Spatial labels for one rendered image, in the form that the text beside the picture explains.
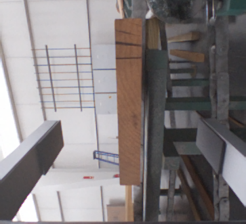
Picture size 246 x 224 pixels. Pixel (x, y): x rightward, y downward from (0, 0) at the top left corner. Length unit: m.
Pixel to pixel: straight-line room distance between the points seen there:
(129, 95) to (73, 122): 7.30
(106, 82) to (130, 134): 5.86
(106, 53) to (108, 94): 1.40
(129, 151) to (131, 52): 0.12
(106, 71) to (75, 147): 3.72
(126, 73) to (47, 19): 6.94
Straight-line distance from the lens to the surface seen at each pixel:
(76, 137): 7.77
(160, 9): 0.45
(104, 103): 6.26
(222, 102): 0.51
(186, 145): 0.63
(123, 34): 0.19
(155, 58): 0.40
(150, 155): 0.48
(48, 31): 7.07
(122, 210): 9.76
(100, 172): 8.26
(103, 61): 5.97
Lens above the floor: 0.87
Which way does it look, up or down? 1 degrees up
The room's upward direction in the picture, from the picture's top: 91 degrees counter-clockwise
